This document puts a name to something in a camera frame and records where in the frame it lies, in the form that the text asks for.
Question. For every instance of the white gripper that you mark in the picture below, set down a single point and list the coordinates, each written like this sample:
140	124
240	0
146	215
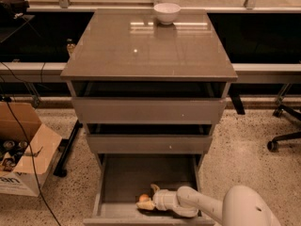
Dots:
162	200

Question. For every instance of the orange fruit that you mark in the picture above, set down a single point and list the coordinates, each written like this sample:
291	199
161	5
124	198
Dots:
144	198

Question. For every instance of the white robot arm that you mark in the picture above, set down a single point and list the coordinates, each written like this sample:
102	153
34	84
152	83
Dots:
241	206

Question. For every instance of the grey bottom drawer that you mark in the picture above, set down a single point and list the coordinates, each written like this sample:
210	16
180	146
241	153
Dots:
127	176

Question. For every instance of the grey drawer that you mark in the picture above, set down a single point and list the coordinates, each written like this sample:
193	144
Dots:
127	176
149	138
148	103

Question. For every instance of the grey middle drawer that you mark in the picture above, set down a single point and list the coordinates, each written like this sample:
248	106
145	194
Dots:
149	138

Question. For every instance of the grey drawer cabinet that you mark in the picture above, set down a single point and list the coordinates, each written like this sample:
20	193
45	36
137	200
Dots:
130	45

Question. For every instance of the grey top drawer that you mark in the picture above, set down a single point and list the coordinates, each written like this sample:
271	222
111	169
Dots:
148	103

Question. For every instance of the black table leg left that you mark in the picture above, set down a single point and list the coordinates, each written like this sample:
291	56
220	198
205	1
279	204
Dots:
65	149

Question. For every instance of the black table leg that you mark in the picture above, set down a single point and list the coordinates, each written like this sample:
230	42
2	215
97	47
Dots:
236	100
65	149

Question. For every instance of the black office chair base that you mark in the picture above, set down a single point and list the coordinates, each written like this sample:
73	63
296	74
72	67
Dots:
273	144

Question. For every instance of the brown cardboard box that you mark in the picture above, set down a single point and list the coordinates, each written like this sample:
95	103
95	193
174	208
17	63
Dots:
28	149

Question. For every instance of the black table leg right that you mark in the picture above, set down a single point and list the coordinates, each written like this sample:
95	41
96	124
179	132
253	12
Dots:
236	100

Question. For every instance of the small bottle behind cabinet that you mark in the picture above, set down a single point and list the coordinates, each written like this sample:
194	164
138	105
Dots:
70	46

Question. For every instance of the white ceramic bowl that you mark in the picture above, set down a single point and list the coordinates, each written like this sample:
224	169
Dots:
166	13

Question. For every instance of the black bag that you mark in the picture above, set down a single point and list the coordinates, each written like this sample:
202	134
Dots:
12	9

